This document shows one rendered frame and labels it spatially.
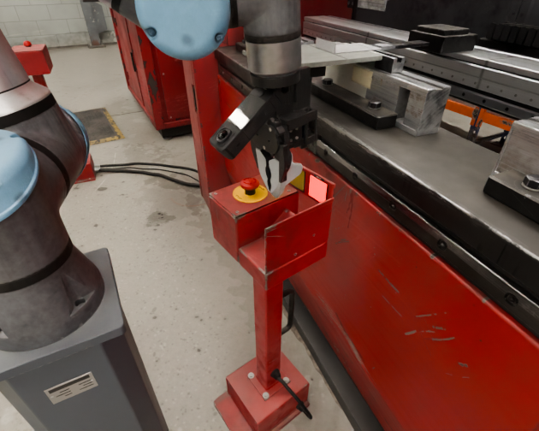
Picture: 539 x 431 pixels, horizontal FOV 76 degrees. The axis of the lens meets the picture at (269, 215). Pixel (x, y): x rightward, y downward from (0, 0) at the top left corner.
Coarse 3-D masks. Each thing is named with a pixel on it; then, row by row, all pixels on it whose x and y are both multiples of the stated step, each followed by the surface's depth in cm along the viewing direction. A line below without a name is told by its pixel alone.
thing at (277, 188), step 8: (272, 160) 55; (272, 168) 56; (296, 168) 58; (272, 176) 57; (288, 176) 58; (296, 176) 59; (272, 184) 58; (280, 184) 56; (272, 192) 59; (280, 192) 59
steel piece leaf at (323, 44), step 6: (318, 42) 81; (324, 42) 79; (330, 42) 77; (318, 48) 82; (324, 48) 80; (330, 48) 77; (336, 48) 81; (342, 48) 81; (348, 48) 81; (354, 48) 81; (360, 48) 81; (366, 48) 81
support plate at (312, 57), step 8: (304, 48) 82; (312, 48) 82; (304, 56) 75; (312, 56) 75; (320, 56) 75; (328, 56) 75; (336, 56) 75; (344, 56) 75; (352, 56) 75; (360, 56) 75; (368, 56) 75; (376, 56) 75; (304, 64) 70; (312, 64) 70; (320, 64) 71; (328, 64) 72; (336, 64) 73
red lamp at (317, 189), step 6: (312, 180) 66; (318, 180) 65; (312, 186) 67; (318, 186) 66; (324, 186) 64; (312, 192) 68; (318, 192) 66; (324, 192) 65; (318, 198) 67; (324, 198) 65
